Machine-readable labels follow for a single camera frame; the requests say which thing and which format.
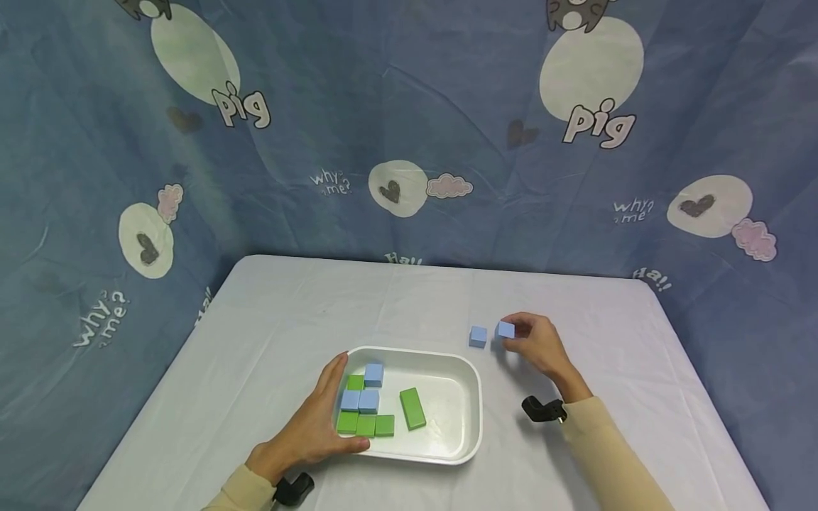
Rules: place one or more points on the person's right hand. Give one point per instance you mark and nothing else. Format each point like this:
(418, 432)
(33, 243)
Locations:
(543, 348)

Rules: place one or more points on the person's left hand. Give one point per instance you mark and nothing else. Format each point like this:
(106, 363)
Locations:
(307, 436)

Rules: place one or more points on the person's right thumb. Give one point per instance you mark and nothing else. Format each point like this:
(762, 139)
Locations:
(516, 345)

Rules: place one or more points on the person's left thumb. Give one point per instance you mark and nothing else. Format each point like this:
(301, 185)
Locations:
(348, 447)

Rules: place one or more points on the person's right index finger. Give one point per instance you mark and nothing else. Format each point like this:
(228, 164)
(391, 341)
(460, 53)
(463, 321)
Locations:
(527, 319)

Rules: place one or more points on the person's left fingers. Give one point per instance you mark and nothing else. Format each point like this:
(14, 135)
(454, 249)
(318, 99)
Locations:
(332, 380)

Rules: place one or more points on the blue cube block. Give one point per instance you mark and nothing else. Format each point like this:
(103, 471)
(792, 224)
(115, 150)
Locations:
(350, 400)
(478, 336)
(506, 329)
(374, 374)
(369, 401)

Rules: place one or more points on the white plastic tray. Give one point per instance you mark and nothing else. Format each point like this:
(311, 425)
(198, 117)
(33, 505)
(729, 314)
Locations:
(447, 419)

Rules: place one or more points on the person's left forearm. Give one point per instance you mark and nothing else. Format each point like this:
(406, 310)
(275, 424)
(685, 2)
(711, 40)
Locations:
(246, 493)

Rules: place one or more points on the green cube block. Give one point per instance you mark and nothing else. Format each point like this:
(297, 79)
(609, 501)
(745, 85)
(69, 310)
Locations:
(355, 382)
(384, 425)
(347, 422)
(366, 425)

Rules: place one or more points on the black wrist band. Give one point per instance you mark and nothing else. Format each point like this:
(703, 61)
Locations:
(294, 488)
(542, 409)

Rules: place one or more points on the long green block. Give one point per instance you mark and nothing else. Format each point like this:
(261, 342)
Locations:
(412, 408)

